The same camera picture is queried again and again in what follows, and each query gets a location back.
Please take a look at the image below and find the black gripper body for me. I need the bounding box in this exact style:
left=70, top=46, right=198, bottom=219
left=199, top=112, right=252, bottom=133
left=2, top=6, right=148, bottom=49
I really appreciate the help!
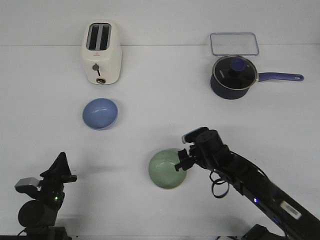
left=37, top=173, right=77, bottom=208
left=189, top=129, right=229, bottom=170

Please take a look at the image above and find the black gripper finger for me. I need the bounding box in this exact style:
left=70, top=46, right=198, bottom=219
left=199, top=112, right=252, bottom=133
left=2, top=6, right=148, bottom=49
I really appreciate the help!
left=40, top=152, right=71, bottom=178
left=174, top=149, right=194, bottom=172

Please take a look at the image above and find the green bowl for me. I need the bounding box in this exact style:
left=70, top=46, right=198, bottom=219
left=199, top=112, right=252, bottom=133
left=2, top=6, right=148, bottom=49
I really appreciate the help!
left=148, top=148, right=187, bottom=190

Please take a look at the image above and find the blue bowl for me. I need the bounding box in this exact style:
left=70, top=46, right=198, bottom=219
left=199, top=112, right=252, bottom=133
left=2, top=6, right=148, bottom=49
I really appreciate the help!
left=82, top=98, right=119, bottom=131

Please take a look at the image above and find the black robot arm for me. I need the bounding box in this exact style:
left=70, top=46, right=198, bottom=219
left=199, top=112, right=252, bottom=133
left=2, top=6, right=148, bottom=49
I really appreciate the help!
left=174, top=127, right=320, bottom=240
left=14, top=152, right=77, bottom=240

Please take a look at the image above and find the dark blue saucepan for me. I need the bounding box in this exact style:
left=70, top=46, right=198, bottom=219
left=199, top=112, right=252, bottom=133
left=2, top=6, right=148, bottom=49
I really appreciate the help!
left=210, top=72, right=304, bottom=100

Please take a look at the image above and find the glass pot lid blue knob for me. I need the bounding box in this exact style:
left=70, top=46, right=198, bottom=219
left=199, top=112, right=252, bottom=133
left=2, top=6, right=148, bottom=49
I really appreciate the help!
left=212, top=55, right=258, bottom=82

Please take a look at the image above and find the clear plastic container lid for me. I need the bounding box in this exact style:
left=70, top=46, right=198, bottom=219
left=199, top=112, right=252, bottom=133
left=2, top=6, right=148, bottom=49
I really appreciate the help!
left=209, top=32, right=260, bottom=57

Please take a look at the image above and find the white two-slot toaster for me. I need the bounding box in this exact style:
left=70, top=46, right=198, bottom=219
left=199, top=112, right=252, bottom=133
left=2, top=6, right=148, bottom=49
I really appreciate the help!
left=81, top=20, right=122, bottom=85

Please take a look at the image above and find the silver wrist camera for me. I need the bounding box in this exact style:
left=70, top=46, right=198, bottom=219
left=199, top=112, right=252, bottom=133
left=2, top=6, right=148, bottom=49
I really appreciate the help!
left=14, top=177, right=40, bottom=193
left=181, top=126, right=209, bottom=144

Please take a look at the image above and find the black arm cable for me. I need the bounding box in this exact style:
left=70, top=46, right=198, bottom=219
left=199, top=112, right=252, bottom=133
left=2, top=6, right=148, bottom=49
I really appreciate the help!
left=209, top=169, right=230, bottom=199

